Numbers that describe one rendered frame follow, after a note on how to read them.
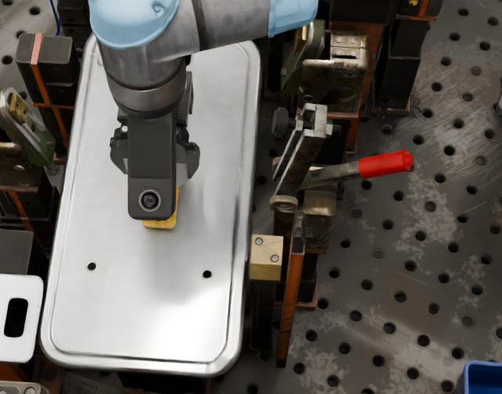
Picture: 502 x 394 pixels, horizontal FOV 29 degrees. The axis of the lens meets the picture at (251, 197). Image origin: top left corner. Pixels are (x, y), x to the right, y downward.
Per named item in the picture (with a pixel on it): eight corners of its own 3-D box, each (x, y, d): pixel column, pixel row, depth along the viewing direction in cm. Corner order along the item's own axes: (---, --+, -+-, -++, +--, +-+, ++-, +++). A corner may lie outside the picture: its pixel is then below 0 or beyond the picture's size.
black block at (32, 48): (47, 127, 151) (5, 20, 124) (116, 132, 151) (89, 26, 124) (39, 174, 148) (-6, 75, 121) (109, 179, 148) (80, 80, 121)
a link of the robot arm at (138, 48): (197, 8, 78) (92, 32, 77) (202, 80, 88) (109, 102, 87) (173, -68, 81) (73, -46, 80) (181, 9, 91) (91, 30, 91)
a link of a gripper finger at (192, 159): (204, 167, 108) (195, 129, 100) (203, 180, 107) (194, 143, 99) (162, 166, 108) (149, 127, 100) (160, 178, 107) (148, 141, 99)
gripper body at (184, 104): (197, 99, 106) (191, 37, 95) (189, 170, 103) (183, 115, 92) (127, 94, 107) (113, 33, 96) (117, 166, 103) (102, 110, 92)
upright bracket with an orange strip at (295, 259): (277, 346, 137) (294, 209, 92) (286, 347, 137) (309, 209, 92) (275, 367, 136) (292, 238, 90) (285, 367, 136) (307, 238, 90)
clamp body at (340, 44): (280, 149, 150) (292, 10, 116) (355, 155, 150) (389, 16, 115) (277, 205, 146) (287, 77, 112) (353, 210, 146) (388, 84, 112)
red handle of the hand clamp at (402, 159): (274, 164, 108) (406, 136, 100) (285, 172, 110) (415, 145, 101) (272, 198, 106) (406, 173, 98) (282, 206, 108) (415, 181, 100)
